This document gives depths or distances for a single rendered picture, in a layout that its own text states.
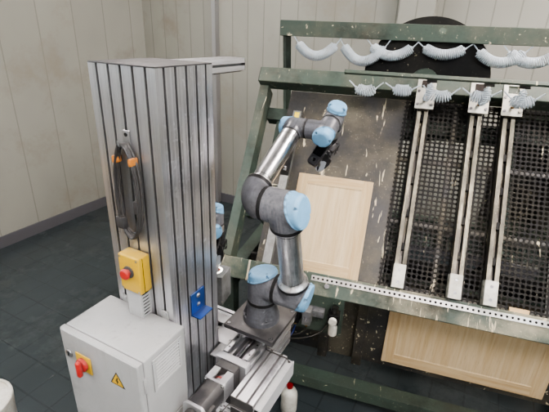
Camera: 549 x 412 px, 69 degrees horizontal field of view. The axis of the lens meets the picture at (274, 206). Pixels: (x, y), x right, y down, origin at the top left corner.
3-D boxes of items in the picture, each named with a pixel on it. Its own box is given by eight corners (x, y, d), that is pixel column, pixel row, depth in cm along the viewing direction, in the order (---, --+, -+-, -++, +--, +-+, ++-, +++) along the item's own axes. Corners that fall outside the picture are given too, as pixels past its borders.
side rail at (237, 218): (227, 256, 248) (220, 253, 237) (264, 92, 268) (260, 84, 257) (236, 257, 246) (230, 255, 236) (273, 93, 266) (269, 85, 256)
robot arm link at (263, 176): (231, 220, 137) (287, 131, 164) (260, 227, 132) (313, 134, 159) (222, 197, 128) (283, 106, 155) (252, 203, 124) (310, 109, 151)
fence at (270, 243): (263, 262, 236) (261, 261, 232) (294, 113, 253) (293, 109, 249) (271, 264, 234) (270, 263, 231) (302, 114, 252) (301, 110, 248)
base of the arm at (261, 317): (268, 333, 157) (269, 313, 153) (235, 320, 163) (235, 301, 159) (285, 312, 169) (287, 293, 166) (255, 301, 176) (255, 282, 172)
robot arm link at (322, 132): (303, 145, 153) (314, 128, 159) (331, 150, 148) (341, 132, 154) (301, 129, 147) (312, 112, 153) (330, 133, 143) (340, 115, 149)
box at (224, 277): (202, 301, 221) (201, 273, 214) (212, 288, 232) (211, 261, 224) (222, 306, 218) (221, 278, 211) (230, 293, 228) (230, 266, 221)
